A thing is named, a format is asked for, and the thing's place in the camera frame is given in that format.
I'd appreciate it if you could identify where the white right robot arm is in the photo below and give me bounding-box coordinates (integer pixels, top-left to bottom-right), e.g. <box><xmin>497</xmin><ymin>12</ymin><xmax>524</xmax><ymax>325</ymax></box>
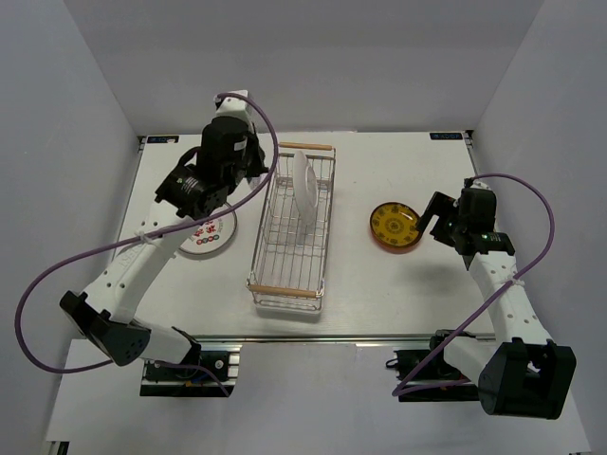
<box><xmin>416</xmin><ymin>186</ymin><xmax>577</xmax><ymax>420</ymax></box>

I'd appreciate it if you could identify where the blue table label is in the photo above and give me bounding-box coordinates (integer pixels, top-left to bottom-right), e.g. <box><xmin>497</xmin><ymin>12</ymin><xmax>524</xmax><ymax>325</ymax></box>
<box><xmin>146</xmin><ymin>136</ymin><xmax>179</xmax><ymax>144</ymax></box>
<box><xmin>430</xmin><ymin>132</ymin><xmax>463</xmax><ymax>140</ymax></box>

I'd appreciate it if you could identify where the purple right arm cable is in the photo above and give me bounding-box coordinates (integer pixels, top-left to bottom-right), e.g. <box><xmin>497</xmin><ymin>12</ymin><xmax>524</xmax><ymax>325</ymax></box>
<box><xmin>391</xmin><ymin>172</ymin><xmax>556</xmax><ymax>398</ymax></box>

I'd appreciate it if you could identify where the orange translucent plate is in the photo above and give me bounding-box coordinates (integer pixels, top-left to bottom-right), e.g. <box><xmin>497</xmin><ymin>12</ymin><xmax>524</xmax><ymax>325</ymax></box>
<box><xmin>369</xmin><ymin>225</ymin><xmax>421</xmax><ymax>254</ymax></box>

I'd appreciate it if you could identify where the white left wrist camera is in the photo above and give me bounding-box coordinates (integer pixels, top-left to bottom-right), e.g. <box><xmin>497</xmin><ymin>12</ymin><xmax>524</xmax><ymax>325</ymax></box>
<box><xmin>213</xmin><ymin>96</ymin><xmax>251</xmax><ymax>124</ymax></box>

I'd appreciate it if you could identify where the white plate with red characters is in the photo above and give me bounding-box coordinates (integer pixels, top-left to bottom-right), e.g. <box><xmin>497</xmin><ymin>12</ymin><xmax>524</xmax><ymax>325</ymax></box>
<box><xmin>178</xmin><ymin>211</ymin><xmax>238</xmax><ymax>260</ymax></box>

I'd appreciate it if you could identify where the plain white plate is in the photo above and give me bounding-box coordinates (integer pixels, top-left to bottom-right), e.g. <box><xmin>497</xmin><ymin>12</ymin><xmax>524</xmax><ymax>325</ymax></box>
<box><xmin>293</xmin><ymin>151</ymin><xmax>318</xmax><ymax>226</ymax></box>

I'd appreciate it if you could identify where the blue table label right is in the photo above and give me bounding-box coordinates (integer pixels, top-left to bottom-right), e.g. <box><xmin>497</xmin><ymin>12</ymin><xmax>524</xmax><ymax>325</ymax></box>
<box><xmin>430</xmin><ymin>132</ymin><xmax>463</xmax><ymax>140</ymax></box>

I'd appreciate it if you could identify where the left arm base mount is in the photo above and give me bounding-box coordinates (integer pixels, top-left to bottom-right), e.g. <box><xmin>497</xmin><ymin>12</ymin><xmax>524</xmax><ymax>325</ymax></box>
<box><xmin>139</xmin><ymin>345</ymin><xmax>240</xmax><ymax>398</ymax></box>

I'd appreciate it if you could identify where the blue table label left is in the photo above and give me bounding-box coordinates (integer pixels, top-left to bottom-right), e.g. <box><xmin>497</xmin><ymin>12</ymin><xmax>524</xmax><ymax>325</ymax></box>
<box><xmin>146</xmin><ymin>136</ymin><xmax>179</xmax><ymax>144</ymax></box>

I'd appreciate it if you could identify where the yellow patterned plate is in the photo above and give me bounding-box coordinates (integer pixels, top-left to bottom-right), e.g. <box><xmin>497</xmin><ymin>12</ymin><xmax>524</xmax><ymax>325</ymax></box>
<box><xmin>369</xmin><ymin>202</ymin><xmax>419</xmax><ymax>246</ymax></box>

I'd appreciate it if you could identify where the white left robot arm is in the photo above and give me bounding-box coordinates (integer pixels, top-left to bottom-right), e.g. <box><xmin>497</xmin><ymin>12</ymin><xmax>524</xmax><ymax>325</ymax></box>
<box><xmin>60</xmin><ymin>116</ymin><xmax>267</xmax><ymax>378</ymax></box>

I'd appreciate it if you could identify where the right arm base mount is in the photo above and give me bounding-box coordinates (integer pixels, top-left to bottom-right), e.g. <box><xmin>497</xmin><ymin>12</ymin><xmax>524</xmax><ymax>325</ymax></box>
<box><xmin>385</xmin><ymin>330</ymin><xmax>479</xmax><ymax>403</ymax></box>

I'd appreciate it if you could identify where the metal wire dish rack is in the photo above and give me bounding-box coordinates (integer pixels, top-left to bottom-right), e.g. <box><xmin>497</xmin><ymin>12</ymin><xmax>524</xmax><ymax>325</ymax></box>
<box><xmin>247</xmin><ymin>142</ymin><xmax>337</xmax><ymax>320</ymax></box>

